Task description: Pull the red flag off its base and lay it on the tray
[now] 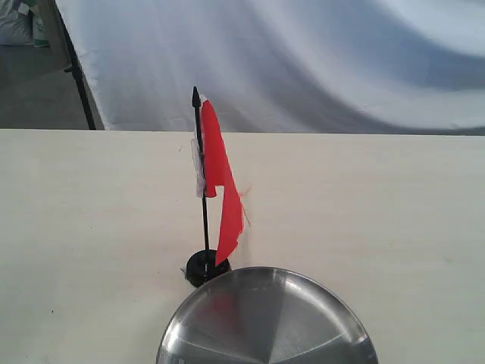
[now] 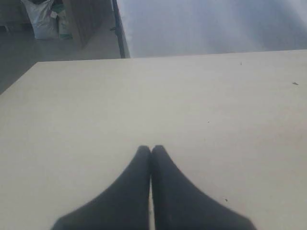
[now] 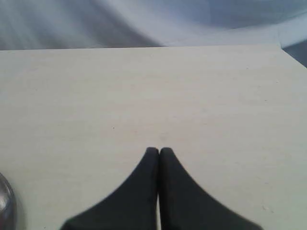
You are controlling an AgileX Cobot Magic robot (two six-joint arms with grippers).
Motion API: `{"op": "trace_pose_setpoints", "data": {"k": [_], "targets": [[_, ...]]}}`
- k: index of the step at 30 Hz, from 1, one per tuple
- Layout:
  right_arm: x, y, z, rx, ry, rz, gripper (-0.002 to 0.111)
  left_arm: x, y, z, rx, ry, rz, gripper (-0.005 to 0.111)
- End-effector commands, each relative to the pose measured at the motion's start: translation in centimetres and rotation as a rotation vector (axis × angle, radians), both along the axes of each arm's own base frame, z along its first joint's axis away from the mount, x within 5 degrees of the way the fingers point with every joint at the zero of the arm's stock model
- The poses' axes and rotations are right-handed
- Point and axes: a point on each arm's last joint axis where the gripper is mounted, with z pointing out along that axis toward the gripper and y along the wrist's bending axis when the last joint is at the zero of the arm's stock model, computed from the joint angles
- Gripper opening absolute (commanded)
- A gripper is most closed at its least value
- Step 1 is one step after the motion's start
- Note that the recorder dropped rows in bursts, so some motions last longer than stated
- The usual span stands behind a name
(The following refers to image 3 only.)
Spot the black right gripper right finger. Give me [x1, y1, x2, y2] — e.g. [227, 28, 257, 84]
[159, 148, 261, 230]

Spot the round steel plate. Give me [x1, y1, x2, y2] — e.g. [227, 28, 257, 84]
[0, 174, 17, 230]

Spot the white backdrop cloth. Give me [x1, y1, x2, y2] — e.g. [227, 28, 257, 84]
[0, 0, 307, 65]

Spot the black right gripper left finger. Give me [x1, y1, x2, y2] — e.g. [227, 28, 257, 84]
[61, 147, 159, 230]

